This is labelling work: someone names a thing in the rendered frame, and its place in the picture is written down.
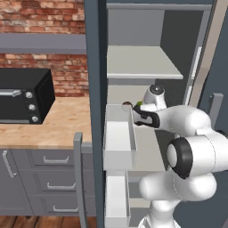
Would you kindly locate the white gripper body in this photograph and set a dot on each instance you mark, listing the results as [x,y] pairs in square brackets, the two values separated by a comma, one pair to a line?
[138,121]

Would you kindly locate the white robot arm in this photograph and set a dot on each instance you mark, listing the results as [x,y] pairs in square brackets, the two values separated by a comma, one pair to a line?
[190,154]

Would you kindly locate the green lime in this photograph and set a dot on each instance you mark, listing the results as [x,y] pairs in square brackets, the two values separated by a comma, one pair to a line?
[139,103]

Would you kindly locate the brown round potato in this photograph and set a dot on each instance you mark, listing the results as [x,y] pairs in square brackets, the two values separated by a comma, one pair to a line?
[127,103]

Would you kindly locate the grey fridge door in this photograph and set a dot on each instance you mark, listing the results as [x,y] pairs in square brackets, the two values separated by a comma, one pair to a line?
[93,89]
[221,74]

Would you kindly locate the grey cupboard door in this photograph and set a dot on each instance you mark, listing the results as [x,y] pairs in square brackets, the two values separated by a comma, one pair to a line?
[12,196]

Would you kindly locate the large white fridge bin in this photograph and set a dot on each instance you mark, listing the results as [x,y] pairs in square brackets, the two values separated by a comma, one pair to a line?
[118,139]

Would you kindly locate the white fridge shelf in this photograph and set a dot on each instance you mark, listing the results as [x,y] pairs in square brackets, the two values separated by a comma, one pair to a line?
[139,62]

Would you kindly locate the small white fridge bin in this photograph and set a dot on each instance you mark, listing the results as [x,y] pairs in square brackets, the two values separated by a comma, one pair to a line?
[116,199]

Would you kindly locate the grey fridge cabinet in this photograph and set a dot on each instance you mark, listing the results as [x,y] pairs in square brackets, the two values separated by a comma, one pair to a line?
[133,26]

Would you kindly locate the black toaster oven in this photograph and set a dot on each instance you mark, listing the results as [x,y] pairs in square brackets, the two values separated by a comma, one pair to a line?
[41,95]

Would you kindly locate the silver toaster oven knob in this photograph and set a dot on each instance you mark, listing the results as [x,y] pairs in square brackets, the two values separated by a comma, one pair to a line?
[28,95]
[35,119]
[31,107]

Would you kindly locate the grey drawer front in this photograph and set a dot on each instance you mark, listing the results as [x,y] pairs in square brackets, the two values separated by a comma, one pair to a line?
[44,205]
[35,157]
[38,181]

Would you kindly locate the grey wall shelf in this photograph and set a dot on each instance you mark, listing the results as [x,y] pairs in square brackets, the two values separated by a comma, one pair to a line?
[41,43]

